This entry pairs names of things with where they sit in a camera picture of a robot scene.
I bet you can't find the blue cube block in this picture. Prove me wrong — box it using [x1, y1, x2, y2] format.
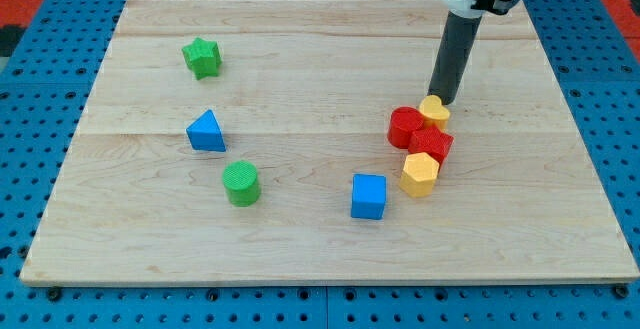
[350, 174, 387, 220]

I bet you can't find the light wooden board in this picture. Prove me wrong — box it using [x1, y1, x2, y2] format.
[20, 0, 639, 287]

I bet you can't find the green cylinder block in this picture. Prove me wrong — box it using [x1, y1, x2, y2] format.
[222, 160, 261, 207]

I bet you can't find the red cylinder block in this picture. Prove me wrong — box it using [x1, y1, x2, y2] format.
[387, 106, 424, 149]

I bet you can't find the yellow hexagon block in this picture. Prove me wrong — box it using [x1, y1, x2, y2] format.
[399, 152, 440, 198]

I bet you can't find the red star block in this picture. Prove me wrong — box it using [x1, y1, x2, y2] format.
[408, 126, 454, 165]

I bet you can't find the blue triangular prism block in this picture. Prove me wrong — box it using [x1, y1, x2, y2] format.
[186, 109, 226, 152]

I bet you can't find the yellow heart block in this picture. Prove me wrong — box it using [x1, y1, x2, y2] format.
[418, 95, 450, 131]

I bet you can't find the green star block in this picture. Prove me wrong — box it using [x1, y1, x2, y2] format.
[181, 37, 222, 80]

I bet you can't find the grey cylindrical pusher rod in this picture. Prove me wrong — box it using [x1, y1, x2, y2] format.
[428, 12, 482, 105]

